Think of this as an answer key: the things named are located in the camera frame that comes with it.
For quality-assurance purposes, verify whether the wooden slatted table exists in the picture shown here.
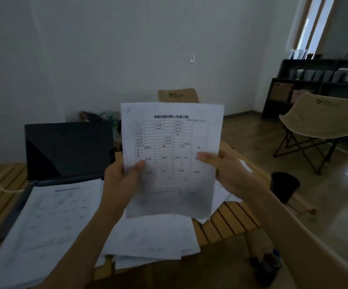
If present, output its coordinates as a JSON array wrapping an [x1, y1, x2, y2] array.
[[0, 141, 318, 289]]

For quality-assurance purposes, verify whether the ticked form sheet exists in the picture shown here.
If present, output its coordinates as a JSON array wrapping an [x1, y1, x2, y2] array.
[[120, 102, 225, 220]]

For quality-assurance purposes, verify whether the pink storage box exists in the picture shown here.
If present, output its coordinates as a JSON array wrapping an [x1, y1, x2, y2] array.
[[290, 88, 310, 103]]

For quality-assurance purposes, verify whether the person's right hand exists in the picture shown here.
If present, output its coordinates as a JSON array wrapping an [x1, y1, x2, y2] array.
[[196, 149, 263, 203]]

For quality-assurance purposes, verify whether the person's right forearm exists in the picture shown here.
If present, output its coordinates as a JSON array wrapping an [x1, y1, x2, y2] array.
[[246, 186, 348, 289]]

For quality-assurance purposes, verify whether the beige folding chair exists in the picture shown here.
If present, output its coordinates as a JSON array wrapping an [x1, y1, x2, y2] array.
[[158, 88, 200, 104], [272, 93, 348, 175]]

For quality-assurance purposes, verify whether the white charging cable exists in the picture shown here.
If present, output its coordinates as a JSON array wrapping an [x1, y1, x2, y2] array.
[[0, 167, 25, 193]]

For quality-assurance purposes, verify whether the black plastic pot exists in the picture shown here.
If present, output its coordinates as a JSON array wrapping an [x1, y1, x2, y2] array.
[[270, 171, 301, 204]]

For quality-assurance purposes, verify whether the stack of scribbled note sheets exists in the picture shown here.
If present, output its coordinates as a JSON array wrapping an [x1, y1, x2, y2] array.
[[97, 213, 201, 271]]

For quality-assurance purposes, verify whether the person's left hand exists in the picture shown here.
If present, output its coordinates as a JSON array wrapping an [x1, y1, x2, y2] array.
[[99, 160, 147, 221]]

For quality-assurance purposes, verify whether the person's left forearm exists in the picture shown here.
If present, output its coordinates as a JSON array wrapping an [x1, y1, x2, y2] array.
[[40, 207, 123, 289]]

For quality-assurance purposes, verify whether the black shelf unit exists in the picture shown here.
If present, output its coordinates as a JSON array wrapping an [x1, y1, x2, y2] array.
[[261, 58, 348, 148]]

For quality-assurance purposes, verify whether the tall narrow window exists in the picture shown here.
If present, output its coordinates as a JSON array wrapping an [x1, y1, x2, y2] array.
[[294, 0, 338, 59]]

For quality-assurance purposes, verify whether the grey laptop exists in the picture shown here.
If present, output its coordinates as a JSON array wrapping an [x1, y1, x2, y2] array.
[[0, 120, 117, 241]]

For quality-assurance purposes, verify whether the dark bottle with blue cap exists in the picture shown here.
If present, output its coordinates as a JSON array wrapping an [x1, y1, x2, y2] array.
[[251, 249, 283, 288]]

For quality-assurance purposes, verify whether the woven storage basket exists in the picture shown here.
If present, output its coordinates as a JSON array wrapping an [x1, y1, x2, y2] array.
[[269, 82, 295, 101]]

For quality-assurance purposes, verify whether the thin stack of sorted sheets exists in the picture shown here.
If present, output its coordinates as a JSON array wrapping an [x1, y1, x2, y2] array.
[[0, 178, 107, 289]]

